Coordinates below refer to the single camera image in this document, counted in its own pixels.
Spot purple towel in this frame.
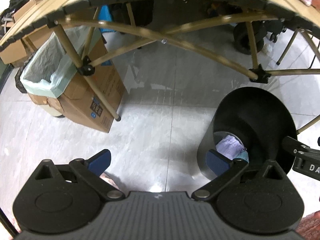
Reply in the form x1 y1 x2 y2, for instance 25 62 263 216
216 135 245 160

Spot light blue plush toy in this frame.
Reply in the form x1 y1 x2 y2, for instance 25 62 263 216
236 148 249 163

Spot black round trash bin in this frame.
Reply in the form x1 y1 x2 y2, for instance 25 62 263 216
197 87 297 180

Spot cardboard box with green liner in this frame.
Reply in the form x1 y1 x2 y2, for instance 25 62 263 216
19 26 125 133

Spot large cardboard box left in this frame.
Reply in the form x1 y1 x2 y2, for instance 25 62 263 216
0 2 53 68

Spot tan folding slat table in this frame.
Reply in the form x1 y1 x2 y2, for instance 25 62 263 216
0 0 320 133

